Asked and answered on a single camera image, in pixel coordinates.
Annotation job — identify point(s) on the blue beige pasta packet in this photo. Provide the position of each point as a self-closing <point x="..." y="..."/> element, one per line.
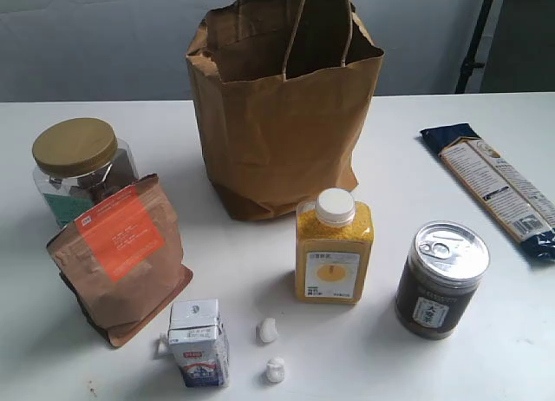
<point x="525" y="213"/>

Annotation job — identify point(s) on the small white blue milk carton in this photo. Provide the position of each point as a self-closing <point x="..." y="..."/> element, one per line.
<point x="199" y="343"/>

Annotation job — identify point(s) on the brown pouch orange label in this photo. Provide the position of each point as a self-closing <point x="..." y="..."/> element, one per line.
<point x="123" y="260"/>

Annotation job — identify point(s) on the upper white crumpled lump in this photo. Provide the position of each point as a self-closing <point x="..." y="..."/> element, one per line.
<point x="267" y="331"/>

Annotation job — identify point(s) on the brown paper shopping bag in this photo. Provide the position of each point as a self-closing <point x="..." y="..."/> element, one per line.
<point x="281" y="91"/>

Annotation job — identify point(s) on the yellow grain bottle white cap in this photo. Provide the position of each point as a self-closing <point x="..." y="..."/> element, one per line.
<point x="334" y="237"/>

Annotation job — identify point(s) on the lower white crumpled lump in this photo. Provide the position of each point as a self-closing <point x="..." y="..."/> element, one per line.
<point x="275" y="370"/>

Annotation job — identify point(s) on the white crumpled lump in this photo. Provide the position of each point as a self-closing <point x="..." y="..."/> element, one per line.
<point x="267" y="331"/>
<point x="275" y="370"/>

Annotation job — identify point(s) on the dark can silver pull-tab lid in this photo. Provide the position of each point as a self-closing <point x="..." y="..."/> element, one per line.
<point x="445" y="264"/>

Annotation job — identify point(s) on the clear jar gold lid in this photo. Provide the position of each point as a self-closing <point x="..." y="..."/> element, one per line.
<point x="79" y="163"/>

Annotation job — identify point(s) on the black stand pole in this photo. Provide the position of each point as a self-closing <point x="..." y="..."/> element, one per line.
<point x="469" y="63"/>

